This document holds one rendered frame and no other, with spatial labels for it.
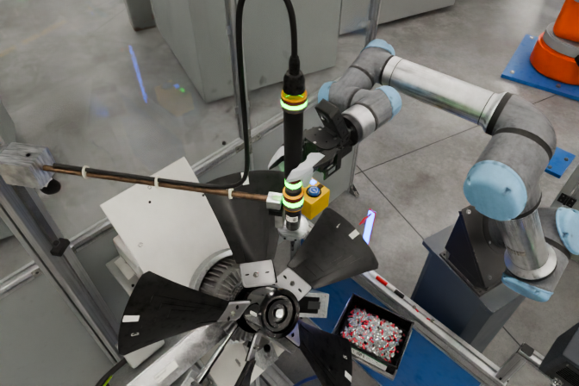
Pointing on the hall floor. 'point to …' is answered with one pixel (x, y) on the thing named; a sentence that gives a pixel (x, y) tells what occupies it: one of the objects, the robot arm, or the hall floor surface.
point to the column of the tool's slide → (61, 270)
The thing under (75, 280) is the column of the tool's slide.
